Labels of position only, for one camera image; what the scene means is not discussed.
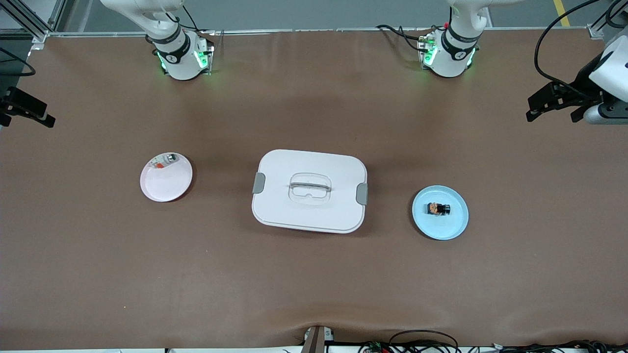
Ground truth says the black arm base cable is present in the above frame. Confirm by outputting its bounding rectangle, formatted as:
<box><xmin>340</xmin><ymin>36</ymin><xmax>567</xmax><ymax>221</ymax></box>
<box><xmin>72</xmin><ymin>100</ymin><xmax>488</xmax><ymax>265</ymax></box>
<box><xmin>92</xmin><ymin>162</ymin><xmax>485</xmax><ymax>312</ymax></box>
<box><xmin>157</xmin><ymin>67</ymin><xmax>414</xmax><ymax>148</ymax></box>
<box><xmin>376</xmin><ymin>24</ymin><xmax>428</xmax><ymax>52</ymax></box>

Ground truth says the pink plate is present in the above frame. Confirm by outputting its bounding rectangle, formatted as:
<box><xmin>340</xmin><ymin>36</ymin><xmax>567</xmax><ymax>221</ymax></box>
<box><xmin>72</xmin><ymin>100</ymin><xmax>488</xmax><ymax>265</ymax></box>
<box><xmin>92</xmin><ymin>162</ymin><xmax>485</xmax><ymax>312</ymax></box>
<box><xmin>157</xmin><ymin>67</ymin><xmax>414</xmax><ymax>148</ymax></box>
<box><xmin>140</xmin><ymin>152</ymin><xmax>193</xmax><ymax>202</ymax></box>

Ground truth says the white lidded storage box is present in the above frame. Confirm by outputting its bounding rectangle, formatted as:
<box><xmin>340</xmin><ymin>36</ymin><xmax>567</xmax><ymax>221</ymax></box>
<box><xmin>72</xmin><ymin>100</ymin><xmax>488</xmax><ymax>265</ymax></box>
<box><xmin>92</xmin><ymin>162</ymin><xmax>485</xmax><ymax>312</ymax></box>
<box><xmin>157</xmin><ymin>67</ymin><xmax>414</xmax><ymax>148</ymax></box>
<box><xmin>252</xmin><ymin>149</ymin><xmax>368</xmax><ymax>234</ymax></box>

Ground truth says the light blue plate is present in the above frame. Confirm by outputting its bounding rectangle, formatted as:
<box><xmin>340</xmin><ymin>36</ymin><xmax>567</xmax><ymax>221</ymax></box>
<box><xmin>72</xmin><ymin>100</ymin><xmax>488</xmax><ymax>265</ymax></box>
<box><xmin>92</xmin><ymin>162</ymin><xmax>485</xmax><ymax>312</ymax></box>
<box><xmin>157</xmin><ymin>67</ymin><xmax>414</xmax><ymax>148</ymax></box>
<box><xmin>412</xmin><ymin>185</ymin><xmax>470</xmax><ymax>241</ymax></box>

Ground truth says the aluminium table edge rail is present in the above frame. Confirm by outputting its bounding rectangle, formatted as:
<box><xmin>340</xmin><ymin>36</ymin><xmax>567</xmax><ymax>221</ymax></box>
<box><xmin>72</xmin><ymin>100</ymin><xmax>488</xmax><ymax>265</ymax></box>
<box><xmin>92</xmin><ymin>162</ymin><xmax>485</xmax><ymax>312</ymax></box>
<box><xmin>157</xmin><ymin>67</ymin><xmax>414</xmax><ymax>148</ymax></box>
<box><xmin>48</xmin><ymin>26</ymin><xmax>590</xmax><ymax>38</ymax></box>

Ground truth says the white and red breaker switch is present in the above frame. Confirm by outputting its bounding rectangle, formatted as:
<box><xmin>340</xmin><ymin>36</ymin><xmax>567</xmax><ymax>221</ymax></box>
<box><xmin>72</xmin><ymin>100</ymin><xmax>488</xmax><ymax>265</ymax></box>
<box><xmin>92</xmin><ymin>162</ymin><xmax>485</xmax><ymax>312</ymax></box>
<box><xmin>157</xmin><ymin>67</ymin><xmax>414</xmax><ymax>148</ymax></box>
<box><xmin>150</xmin><ymin>153</ymin><xmax>178</xmax><ymax>170</ymax></box>

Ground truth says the clear box lid handle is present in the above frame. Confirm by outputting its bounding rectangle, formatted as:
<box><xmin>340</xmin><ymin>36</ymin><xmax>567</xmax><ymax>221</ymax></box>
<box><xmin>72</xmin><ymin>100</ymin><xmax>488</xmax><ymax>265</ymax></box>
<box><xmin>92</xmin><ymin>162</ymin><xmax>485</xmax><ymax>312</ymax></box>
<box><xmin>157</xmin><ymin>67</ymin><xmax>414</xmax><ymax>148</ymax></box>
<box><xmin>288</xmin><ymin>173</ymin><xmax>333</xmax><ymax>203</ymax></box>

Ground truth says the black looped cable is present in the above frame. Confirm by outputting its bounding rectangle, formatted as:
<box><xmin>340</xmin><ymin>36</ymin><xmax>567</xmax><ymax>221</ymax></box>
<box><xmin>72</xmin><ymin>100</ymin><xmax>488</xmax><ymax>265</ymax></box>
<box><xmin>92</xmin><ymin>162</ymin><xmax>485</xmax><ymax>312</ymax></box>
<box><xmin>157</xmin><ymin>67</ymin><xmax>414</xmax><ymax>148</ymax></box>
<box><xmin>389</xmin><ymin>329</ymin><xmax>460</xmax><ymax>353</ymax></box>

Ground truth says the black cable bundle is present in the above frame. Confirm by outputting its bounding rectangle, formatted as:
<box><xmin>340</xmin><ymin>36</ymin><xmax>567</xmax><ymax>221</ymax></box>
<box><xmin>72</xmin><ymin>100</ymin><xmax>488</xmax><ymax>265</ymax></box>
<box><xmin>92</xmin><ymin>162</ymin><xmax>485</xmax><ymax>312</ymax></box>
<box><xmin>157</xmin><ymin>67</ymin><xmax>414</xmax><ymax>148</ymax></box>
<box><xmin>496</xmin><ymin>339</ymin><xmax>628</xmax><ymax>353</ymax></box>

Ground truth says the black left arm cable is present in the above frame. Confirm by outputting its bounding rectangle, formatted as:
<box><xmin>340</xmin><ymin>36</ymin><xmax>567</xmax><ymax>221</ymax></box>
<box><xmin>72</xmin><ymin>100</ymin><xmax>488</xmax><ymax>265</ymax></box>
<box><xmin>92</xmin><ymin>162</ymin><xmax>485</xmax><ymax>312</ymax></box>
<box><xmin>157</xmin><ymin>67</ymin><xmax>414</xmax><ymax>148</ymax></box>
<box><xmin>534</xmin><ymin>0</ymin><xmax>628</xmax><ymax>96</ymax></box>

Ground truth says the metal table edge bracket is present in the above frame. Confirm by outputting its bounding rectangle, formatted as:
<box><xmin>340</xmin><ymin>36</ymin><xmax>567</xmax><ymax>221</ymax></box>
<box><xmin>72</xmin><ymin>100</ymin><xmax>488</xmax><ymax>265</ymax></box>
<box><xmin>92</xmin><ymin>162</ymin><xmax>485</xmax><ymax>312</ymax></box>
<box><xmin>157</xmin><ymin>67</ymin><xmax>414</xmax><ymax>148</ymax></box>
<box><xmin>301</xmin><ymin>325</ymin><xmax>335</xmax><ymax>353</ymax></box>

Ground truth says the aluminium frame profile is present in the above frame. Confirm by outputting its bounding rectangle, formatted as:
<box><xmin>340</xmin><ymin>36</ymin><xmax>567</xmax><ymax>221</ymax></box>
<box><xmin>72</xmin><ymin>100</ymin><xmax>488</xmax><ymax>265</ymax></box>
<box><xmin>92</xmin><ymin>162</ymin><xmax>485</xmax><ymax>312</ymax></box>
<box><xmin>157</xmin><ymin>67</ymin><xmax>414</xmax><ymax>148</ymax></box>
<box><xmin>586</xmin><ymin>0</ymin><xmax>628</xmax><ymax>40</ymax></box>
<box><xmin>0</xmin><ymin>0</ymin><xmax>67</xmax><ymax>43</ymax></box>

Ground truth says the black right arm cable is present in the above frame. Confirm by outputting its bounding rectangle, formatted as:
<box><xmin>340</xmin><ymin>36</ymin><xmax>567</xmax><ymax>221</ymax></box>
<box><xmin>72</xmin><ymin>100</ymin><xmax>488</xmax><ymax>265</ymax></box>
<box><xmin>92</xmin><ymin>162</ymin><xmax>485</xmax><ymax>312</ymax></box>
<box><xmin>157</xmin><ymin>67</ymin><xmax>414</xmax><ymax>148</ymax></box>
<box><xmin>0</xmin><ymin>47</ymin><xmax>36</xmax><ymax>77</ymax></box>

